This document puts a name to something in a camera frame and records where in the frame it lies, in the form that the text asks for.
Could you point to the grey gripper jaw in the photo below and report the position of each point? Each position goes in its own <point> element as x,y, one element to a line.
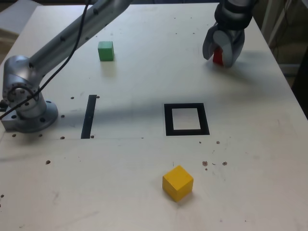
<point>227,45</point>
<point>208,45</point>

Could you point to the red cube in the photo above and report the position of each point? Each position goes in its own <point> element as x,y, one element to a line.
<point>217,57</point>

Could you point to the green cube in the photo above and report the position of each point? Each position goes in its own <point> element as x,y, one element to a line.
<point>106,51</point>

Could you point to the yellow cube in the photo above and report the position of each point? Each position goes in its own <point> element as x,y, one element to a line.
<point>178,183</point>

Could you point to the black tape square outline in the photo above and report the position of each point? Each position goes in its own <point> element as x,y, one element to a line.
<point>168,120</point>

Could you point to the white metal rack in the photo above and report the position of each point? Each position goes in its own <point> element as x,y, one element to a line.
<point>274,19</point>

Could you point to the black furniture panel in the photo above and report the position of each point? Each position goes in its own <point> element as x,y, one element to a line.
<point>302,79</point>

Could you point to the black tape strip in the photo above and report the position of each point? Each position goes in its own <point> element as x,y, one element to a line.
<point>88,115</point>

